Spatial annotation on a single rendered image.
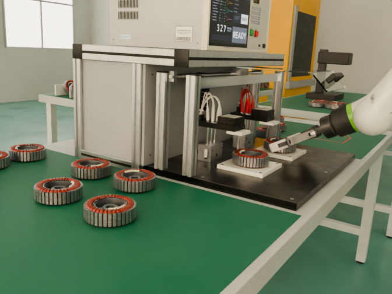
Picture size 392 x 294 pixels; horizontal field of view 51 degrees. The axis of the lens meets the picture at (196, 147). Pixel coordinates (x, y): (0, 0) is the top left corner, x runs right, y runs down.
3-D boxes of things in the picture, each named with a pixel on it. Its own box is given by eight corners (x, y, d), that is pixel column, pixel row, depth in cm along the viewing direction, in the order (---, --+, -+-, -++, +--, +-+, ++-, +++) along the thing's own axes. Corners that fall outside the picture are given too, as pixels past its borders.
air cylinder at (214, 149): (221, 158, 135) (223, 142, 134) (210, 163, 129) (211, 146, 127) (209, 155, 137) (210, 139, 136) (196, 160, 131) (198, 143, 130)
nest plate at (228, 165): (282, 167, 128) (282, 163, 128) (262, 178, 116) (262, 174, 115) (239, 158, 136) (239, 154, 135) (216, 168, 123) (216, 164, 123)
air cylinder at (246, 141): (253, 146, 155) (254, 131, 153) (244, 149, 149) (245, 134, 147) (241, 143, 157) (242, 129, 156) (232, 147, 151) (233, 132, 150)
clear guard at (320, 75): (345, 88, 147) (347, 72, 146) (327, 92, 128) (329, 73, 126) (262, 80, 164) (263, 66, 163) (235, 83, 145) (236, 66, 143)
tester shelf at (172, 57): (283, 65, 162) (284, 53, 161) (188, 67, 106) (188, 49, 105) (191, 59, 184) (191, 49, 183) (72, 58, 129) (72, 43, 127)
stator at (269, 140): (300, 149, 147) (301, 139, 146) (289, 155, 138) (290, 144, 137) (270, 144, 153) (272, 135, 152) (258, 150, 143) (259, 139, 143)
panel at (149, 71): (242, 134, 176) (248, 63, 169) (143, 166, 121) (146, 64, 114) (240, 133, 176) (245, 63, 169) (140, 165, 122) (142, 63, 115)
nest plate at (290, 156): (306, 153, 148) (306, 149, 147) (291, 161, 135) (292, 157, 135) (268, 146, 156) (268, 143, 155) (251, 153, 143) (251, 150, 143)
